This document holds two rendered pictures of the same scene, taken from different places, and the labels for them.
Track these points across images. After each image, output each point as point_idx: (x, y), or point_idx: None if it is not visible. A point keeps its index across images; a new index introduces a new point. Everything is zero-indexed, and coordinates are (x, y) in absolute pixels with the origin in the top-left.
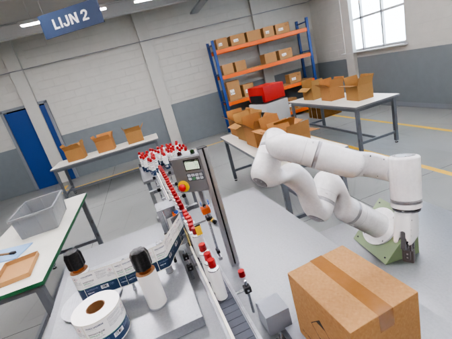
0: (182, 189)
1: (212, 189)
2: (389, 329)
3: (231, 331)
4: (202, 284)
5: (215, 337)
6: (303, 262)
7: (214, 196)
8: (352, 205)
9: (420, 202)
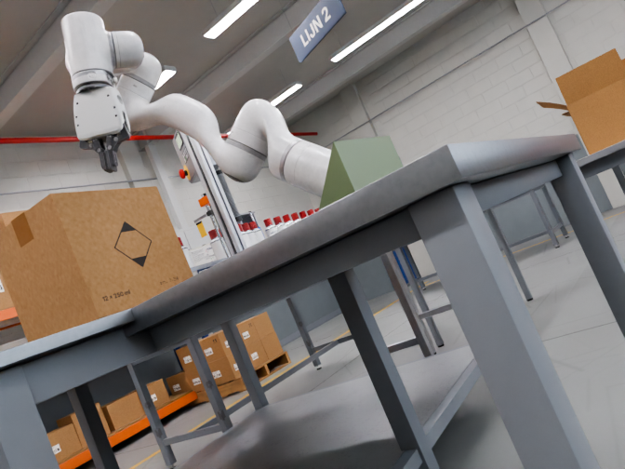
0: (179, 175)
1: (198, 168)
2: (30, 245)
3: None
4: None
5: None
6: None
7: (203, 178)
8: (271, 145)
9: (77, 74)
